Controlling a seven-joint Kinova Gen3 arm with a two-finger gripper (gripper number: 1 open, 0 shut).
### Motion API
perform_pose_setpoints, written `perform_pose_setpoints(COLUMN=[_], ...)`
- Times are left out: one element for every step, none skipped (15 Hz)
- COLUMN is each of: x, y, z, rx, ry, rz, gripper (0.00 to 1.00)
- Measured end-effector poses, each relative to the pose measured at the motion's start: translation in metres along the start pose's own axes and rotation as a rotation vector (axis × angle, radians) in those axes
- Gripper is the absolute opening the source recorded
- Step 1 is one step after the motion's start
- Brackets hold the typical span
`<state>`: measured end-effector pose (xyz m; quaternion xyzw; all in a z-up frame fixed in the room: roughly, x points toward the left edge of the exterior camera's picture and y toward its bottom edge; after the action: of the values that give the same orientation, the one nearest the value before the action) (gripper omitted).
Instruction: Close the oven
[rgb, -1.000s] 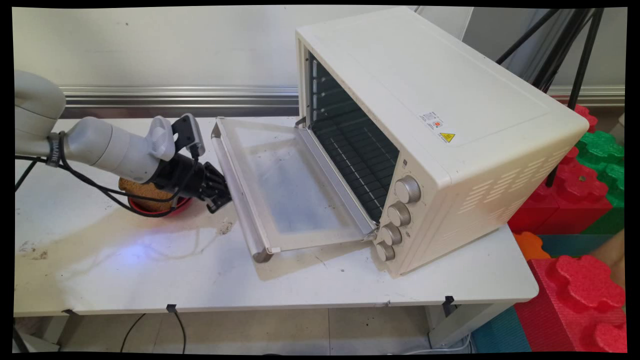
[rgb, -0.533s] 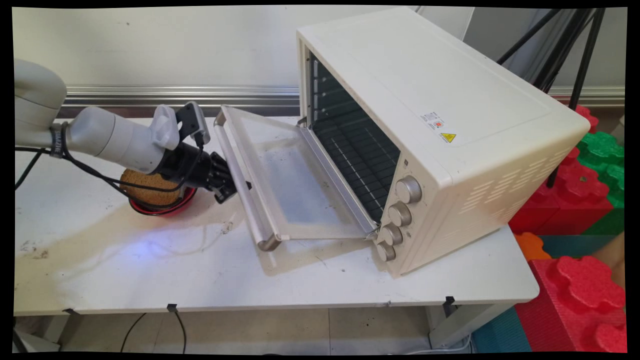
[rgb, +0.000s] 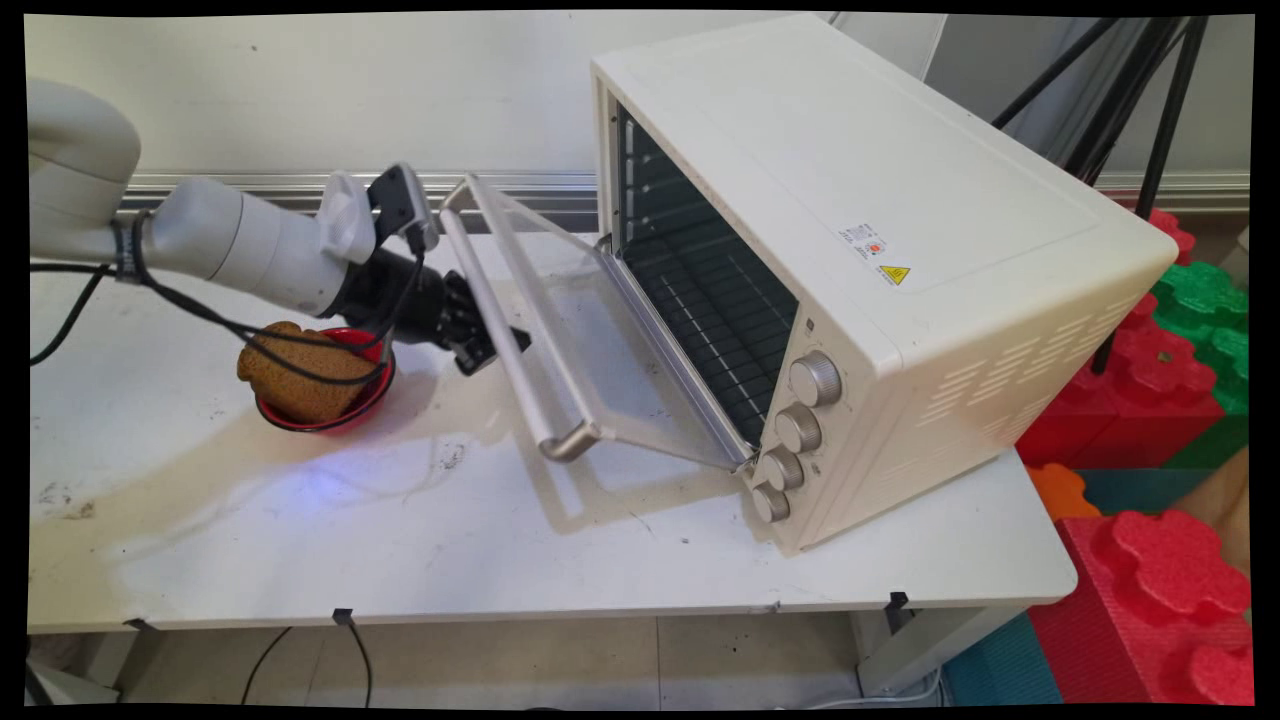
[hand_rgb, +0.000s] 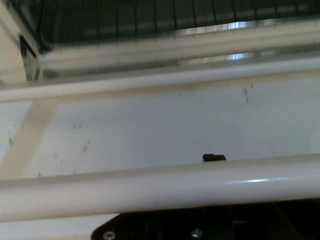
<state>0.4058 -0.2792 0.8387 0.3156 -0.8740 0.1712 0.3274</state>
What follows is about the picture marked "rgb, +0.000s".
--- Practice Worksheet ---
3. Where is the black cable under table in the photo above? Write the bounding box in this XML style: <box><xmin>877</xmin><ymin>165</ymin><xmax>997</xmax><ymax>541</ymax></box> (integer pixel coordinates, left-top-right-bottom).
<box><xmin>236</xmin><ymin>622</ymin><xmax>374</xmax><ymax>709</ymax></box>

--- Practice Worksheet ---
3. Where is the orange foam block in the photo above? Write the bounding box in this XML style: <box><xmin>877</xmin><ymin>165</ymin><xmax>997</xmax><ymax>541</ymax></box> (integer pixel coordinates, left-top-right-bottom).
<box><xmin>1027</xmin><ymin>462</ymin><xmax>1102</xmax><ymax>523</ymax></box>

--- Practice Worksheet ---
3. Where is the large red foam block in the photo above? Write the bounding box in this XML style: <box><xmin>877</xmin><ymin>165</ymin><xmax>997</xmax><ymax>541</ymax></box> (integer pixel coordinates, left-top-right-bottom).
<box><xmin>1028</xmin><ymin>509</ymin><xmax>1256</xmax><ymax>707</ymax></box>

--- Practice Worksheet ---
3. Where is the green foam block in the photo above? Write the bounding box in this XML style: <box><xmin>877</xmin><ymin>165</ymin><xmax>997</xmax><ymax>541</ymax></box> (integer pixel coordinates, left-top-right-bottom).
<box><xmin>1150</xmin><ymin>261</ymin><xmax>1251</xmax><ymax>417</ymax></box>

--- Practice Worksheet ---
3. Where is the black oven wire rack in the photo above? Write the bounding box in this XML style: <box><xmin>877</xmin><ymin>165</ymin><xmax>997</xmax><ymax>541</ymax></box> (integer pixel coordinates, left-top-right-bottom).
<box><xmin>622</xmin><ymin>222</ymin><xmax>800</xmax><ymax>447</ymax></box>

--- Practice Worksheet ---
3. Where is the small red foam block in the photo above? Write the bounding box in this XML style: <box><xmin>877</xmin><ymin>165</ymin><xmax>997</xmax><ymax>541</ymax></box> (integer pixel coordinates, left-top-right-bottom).
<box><xmin>1145</xmin><ymin>208</ymin><xmax>1198</xmax><ymax>267</ymax></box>

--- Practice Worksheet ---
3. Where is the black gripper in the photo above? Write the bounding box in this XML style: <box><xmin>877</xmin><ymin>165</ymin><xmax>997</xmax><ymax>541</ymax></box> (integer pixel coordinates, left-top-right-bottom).
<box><xmin>330</xmin><ymin>248</ymin><xmax>533</xmax><ymax>377</ymax></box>

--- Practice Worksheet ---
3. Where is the cream toaster oven body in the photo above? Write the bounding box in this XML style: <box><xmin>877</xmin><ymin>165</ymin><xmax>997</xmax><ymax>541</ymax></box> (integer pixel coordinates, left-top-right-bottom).
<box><xmin>590</xmin><ymin>12</ymin><xmax>1179</xmax><ymax>558</ymax></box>

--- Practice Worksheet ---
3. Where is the glass oven door with handle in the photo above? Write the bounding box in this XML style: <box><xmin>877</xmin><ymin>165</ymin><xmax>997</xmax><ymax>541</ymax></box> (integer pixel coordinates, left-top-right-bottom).
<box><xmin>437</xmin><ymin>172</ymin><xmax>758</xmax><ymax>473</ymax></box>

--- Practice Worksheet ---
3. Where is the white table leg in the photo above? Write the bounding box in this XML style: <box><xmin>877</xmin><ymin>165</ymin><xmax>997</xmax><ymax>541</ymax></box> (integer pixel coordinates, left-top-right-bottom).
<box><xmin>850</xmin><ymin>604</ymin><xmax>1028</xmax><ymax>698</ymax></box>

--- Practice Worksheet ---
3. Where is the teal foam floor mat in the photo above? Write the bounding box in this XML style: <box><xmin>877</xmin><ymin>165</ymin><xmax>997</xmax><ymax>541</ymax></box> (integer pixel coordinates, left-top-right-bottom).
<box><xmin>940</xmin><ymin>610</ymin><xmax>1063</xmax><ymax>707</ymax></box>

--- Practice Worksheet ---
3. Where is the white cable on floor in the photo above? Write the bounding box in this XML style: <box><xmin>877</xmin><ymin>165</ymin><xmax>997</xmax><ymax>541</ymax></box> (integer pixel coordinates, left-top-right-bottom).
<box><xmin>800</xmin><ymin>668</ymin><xmax>947</xmax><ymax>710</ymax></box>

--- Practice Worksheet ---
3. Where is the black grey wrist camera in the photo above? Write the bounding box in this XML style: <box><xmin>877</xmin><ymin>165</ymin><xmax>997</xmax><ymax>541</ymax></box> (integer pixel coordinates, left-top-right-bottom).
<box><xmin>366</xmin><ymin>162</ymin><xmax>442</xmax><ymax>257</ymax></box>

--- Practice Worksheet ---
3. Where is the black tripod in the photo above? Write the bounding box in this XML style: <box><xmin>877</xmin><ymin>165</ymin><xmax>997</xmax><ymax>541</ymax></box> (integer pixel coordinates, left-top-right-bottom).
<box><xmin>991</xmin><ymin>15</ymin><xmax>1211</xmax><ymax>377</ymax></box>

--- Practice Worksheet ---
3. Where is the silver metal wall rail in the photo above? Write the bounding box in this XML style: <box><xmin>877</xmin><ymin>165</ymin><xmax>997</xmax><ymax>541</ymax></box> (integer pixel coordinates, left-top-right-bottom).
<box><xmin>115</xmin><ymin>170</ymin><xmax>1251</xmax><ymax>216</ymax></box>

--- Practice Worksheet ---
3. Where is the brown bread slice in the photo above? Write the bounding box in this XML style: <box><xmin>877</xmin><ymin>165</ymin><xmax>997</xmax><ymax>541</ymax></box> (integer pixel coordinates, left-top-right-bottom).
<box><xmin>236</xmin><ymin>320</ymin><xmax>382</xmax><ymax>425</ymax></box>

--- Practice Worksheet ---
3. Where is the red bowl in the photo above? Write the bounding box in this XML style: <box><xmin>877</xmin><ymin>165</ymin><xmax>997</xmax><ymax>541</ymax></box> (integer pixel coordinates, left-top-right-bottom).
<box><xmin>254</xmin><ymin>326</ymin><xmax>398</xmax><ymax>434</ymax></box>

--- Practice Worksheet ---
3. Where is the teal foam block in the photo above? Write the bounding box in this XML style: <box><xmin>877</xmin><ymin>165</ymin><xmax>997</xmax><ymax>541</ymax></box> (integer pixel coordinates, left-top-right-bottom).
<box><xmin>1075</xmin><ymin>467</ymin><xmax>1216</xmax><ymax>517</ymax></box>

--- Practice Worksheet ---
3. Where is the white label sticker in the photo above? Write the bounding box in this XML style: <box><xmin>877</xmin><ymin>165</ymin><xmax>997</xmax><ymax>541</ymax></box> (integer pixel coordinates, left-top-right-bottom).
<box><xmin>839</xmin><ymin>224</ymin><xmax>888</xmax><ymax>264</ymax></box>

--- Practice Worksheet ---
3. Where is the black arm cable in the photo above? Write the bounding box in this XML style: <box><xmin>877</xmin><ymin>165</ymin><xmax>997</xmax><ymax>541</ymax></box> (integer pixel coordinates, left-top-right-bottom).
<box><xmin>30</xmin><ymin>212</ymin><xmax>427</xmax><ymax>389</ymax></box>

